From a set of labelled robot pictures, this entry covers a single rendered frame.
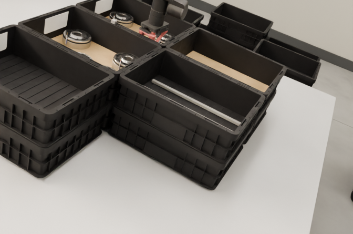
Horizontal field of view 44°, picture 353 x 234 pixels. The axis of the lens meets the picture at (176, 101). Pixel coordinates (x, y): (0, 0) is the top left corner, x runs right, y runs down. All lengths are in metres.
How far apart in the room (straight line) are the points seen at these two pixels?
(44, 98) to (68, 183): 0.26
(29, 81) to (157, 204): 0.54
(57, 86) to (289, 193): 0.82
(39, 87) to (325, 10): 3.54
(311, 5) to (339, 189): 2.16
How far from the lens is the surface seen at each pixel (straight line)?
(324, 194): 2.83
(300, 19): 4.60
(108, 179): 1.31
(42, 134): 1.18
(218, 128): 1.24
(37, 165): 1.26
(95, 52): 1.65
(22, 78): 1.44
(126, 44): 1.63
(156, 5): 1.61
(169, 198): 1.31
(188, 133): 1.30
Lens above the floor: 1.60
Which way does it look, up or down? 31 degrees down
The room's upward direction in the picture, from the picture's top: 17 degrees clockwise
